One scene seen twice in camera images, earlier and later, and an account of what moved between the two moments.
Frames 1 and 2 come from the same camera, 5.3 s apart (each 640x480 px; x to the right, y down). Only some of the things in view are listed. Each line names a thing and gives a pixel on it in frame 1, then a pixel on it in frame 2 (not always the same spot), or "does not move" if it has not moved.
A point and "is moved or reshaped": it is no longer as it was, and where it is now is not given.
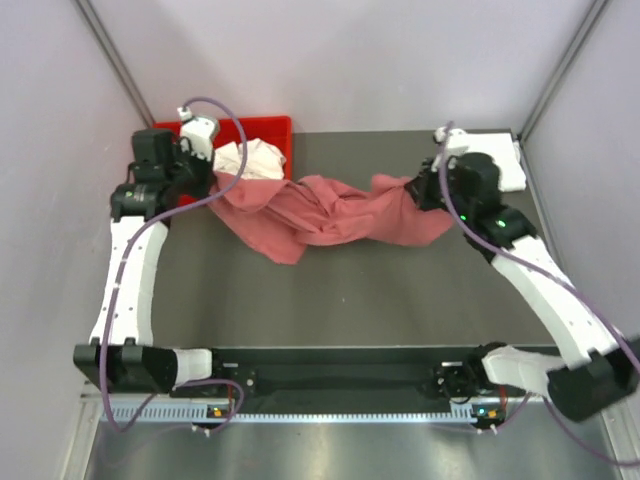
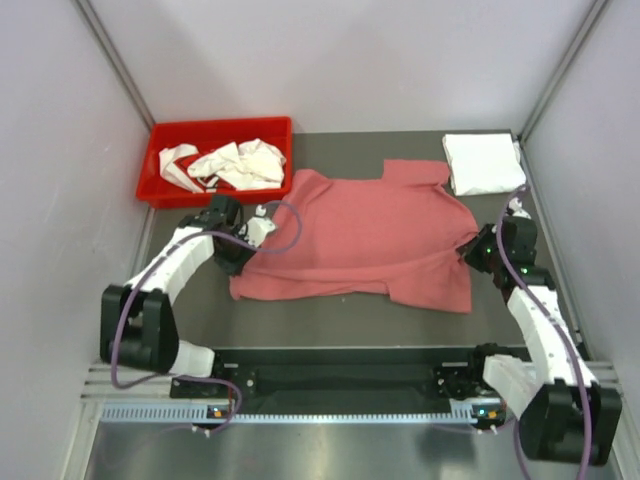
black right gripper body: x=431 y=196 → x=484 y=252
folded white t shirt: x=501 y=146 does not move
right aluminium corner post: x=561 y=70 does not move
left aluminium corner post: x=108 y=49 does not move
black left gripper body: x=192 y=173 → x=234 y=255
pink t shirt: x=279 y=218 is moved or reshaped
